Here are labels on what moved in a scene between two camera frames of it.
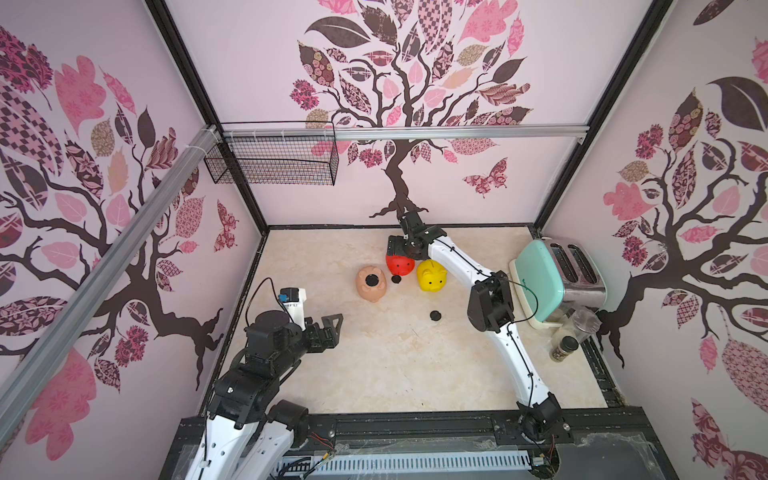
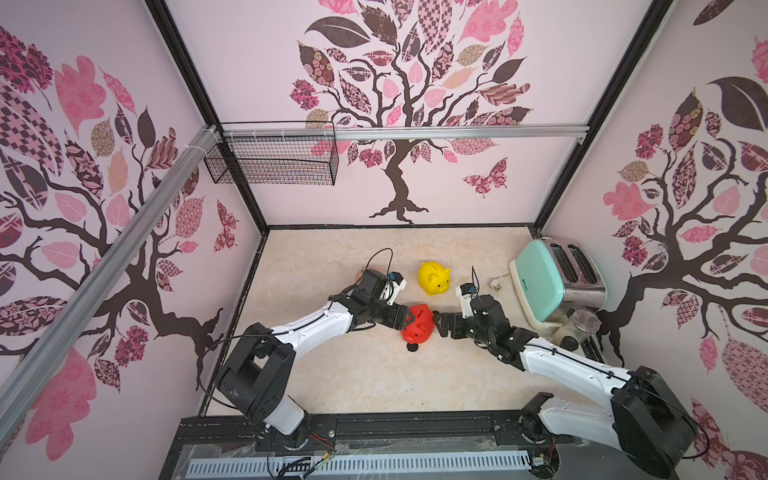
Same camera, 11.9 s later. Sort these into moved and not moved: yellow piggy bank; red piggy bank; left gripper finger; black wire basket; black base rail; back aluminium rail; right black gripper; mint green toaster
Moved: red piggy bank; left gripper finger; right black gripper
Not moved: yellow piggy bank; black wire basket; back aluminium rail; black base rail; mint green toaster
